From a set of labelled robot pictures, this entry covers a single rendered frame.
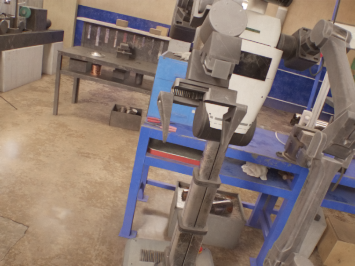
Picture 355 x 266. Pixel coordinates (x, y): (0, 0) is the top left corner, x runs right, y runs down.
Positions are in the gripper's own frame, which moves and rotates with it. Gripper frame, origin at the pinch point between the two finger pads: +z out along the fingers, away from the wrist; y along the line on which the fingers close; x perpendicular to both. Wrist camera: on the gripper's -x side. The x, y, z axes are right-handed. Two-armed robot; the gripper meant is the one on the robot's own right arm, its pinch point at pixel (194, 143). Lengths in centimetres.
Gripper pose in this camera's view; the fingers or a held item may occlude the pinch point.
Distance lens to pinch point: 47.2
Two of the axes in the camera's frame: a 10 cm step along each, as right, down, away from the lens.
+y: 9.7, 1.8, 1.6
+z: -1.6, 9.8, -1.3
